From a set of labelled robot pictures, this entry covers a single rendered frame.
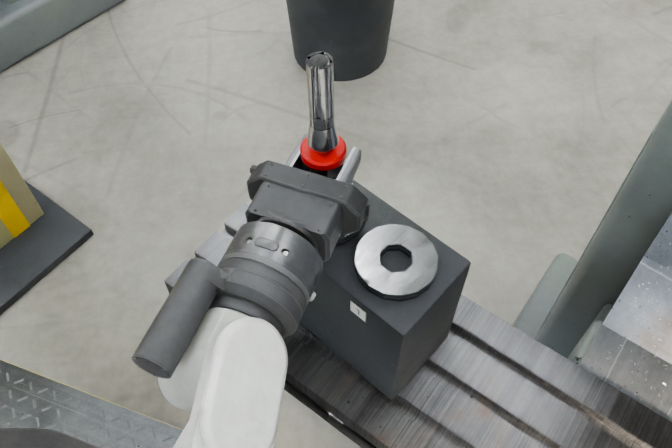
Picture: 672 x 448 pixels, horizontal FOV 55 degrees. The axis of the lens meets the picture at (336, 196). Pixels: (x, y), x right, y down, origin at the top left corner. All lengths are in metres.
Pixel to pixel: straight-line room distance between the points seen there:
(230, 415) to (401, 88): 2.16
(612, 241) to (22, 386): 1.22
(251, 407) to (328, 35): 2.01
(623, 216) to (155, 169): 1.69
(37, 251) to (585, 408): 1.76
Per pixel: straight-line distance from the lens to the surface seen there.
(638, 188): 1.01
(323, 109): 0.60
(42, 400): 1.57
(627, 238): 1.09
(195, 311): 0.54
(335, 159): 0.64
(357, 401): 0.84
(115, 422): 1.50
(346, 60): 2.51
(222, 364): 0.50
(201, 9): 2.99
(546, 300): 1.85
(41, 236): 2.28
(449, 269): 0.72
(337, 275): 0.70
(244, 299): 0.55
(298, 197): 0.62
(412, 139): 2.39
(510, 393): 0.87
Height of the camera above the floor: 1.76
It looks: 53 degrees down
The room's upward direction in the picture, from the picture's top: straight up
